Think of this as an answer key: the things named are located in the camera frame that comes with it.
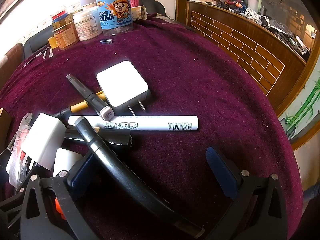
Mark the large white charger plug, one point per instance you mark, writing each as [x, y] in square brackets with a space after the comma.
[120, 85]

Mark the clear plastic blister package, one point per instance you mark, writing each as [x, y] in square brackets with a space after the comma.
[17, 155]

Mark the maroon tablecloth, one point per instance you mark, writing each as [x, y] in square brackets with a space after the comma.
[200, 92]

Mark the white plastic bottle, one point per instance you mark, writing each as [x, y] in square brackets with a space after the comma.
[86, 25]

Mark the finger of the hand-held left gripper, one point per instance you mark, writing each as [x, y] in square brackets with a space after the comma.
[10, 211]

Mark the framed wall painting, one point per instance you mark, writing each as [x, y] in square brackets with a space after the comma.
[10, 2]

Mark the yellow and black pen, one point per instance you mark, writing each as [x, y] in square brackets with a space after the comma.
[77, 106]

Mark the grey lidded bottle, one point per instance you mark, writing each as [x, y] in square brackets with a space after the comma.
[88, 0]

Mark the bamboo wall sticker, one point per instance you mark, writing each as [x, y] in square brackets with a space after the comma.
[302, 110]

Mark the stack of colourful tape rolls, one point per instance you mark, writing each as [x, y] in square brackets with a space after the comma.
[60, 16]

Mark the brown cardboard box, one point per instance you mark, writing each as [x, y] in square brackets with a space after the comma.
[4, 127]

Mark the brown chair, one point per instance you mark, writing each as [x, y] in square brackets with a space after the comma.
[12, 55]

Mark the counter clutter pile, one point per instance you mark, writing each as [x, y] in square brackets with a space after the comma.
[252, 12]

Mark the black pen cap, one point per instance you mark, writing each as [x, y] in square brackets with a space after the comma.
[117, 137]

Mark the black chair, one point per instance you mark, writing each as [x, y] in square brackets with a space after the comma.
[156, 5]

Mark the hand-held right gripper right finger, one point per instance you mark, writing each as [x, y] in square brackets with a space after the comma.
[222, 172]

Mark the black marker grey cap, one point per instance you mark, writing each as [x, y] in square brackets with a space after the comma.
[85, 92]

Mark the orange jar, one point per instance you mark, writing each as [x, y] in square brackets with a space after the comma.
[66, 36]

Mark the dark grey chair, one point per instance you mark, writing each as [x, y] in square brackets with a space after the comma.
[35, 42]

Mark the clear jar blue cartoon label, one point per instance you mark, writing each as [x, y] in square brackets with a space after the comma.
[115, 10]

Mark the wooden counter brick pattern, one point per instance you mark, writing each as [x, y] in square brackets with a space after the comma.
[225, 30]

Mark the large black marker grey ends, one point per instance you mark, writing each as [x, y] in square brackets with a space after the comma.
[120, 170]

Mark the small clear capsule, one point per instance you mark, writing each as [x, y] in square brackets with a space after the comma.
[107, 41]

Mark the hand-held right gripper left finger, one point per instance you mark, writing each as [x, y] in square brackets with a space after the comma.
[80, 175]

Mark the white power adapter block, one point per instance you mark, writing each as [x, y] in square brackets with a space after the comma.
[66, 158]

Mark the white marker pen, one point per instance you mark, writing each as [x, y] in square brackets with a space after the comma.
[155, 123]

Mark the paper cup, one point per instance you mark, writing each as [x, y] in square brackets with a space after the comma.
[138, 12]

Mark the small white charger plug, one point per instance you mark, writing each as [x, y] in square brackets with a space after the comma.
[45, 137]

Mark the yellow tape roll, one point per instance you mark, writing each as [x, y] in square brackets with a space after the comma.
[53, 42]

